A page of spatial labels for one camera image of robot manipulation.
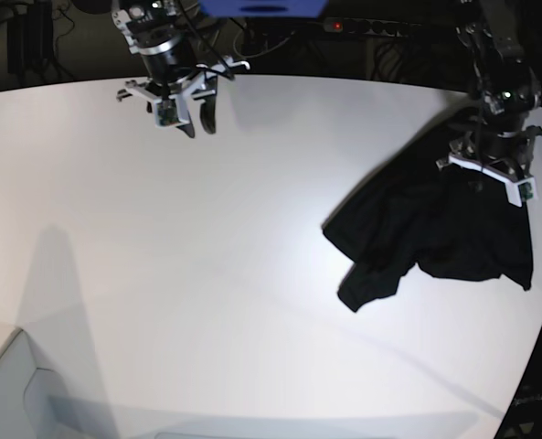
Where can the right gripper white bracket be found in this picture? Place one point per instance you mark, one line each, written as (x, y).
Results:
(170, 86)

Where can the black power strip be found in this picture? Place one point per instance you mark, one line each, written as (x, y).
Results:
(369, 27)

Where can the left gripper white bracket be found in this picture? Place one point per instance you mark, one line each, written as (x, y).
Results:
(505, 157)

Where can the black device on floor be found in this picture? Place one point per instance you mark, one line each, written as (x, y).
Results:
(29, 40)

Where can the black t-shirt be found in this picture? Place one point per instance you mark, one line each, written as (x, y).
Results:
(452, 223)

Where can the white tray corner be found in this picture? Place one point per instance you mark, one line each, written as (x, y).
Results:
(35, 401)

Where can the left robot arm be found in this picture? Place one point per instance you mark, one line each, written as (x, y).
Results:
(506, 89)

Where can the blue box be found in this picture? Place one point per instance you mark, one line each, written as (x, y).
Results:
(263, 8)

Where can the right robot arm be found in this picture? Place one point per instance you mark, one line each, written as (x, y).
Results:
(181, 63)

